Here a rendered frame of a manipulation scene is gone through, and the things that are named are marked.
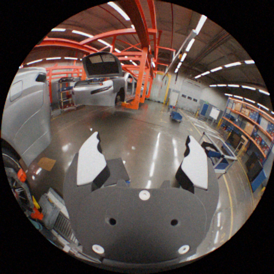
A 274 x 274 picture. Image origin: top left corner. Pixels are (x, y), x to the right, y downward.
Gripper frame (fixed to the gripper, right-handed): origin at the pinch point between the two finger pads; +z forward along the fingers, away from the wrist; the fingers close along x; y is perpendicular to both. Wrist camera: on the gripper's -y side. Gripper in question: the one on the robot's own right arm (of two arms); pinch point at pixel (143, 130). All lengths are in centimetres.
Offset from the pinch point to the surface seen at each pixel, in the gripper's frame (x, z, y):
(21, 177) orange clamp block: -89, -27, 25
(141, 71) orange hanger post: -7, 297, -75
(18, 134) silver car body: -105, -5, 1
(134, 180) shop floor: -9, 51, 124
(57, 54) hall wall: -825, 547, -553
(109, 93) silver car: -89, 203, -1
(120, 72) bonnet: -76, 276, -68
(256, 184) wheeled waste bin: 500, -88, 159
